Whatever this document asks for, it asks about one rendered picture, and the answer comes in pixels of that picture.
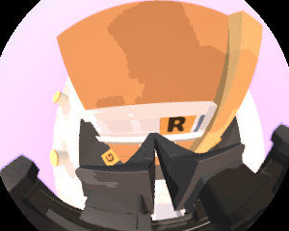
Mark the white cylindrical container with orange lid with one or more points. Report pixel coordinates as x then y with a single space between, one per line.
58 157
60 98

